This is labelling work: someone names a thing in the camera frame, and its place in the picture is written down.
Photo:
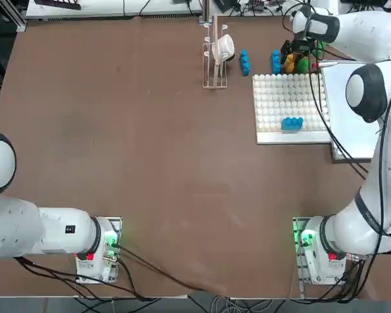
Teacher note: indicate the white studded baseplate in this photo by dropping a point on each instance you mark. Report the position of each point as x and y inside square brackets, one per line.
[280, 98]

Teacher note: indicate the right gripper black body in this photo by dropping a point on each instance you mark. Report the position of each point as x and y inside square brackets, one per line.
[301, 51]

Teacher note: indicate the upright aluminium post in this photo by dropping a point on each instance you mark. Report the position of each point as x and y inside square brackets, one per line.
[206, 8]

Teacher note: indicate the yellow two-stud block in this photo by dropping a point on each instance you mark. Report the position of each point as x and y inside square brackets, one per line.
[289, 66]

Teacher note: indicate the white side bench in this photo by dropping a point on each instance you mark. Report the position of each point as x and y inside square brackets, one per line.
[117, 9]

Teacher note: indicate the black power strip red switches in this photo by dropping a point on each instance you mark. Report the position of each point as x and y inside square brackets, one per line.
[259, 5]

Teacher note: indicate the white cup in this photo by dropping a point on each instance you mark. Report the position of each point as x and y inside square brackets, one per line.
[225, 47]

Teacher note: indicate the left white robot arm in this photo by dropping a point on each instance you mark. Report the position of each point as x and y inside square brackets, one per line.
[13, 228]

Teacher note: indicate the long black power strip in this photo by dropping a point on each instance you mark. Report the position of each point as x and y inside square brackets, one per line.
[62, 4]

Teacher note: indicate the aluminium frame profile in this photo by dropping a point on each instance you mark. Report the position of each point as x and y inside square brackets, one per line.
[14, 16]

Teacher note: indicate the red-capped marker pen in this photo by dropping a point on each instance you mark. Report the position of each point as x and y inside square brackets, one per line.
[314, 65]

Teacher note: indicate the whiteboard with silver frame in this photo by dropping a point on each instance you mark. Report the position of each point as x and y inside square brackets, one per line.
[348, 130]

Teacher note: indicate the blue three-stud block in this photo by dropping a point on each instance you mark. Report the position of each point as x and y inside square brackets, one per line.
[245, 63]
[292, 125]
[275, 63]

